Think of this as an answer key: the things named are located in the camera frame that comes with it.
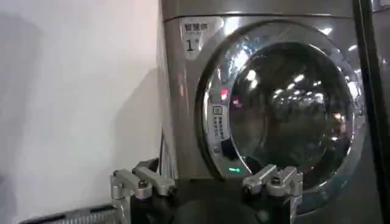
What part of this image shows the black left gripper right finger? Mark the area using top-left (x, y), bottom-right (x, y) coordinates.
top-left (241, 164), bottom-right (304, 214)

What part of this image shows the round glass dryer door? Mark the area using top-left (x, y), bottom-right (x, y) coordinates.
top-left (194, 18), bottom-right (367, 215)

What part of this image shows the grey neighbouring dryer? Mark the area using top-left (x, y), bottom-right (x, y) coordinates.
top-left (370, 0), bottom-right (390, 122)

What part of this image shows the grey ribbed basket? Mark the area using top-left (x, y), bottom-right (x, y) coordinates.
top-left (18, 203), bottom-right (132, 224)

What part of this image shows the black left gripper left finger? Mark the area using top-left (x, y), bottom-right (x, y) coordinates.
top-left (110, 157), bottom-right (177, 212)

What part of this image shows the grey dryer numbered one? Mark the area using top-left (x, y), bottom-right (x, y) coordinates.
top-left (157, 0), bottom-right (385, 224)

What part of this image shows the white number label sticker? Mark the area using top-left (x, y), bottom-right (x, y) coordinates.
top-left (181, 17), bottom-right (225, 60)

